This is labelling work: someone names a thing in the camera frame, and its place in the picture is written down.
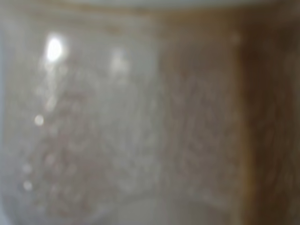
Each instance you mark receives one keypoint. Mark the translucent plastic drink bottle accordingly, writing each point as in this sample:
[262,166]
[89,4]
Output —
[149,112]

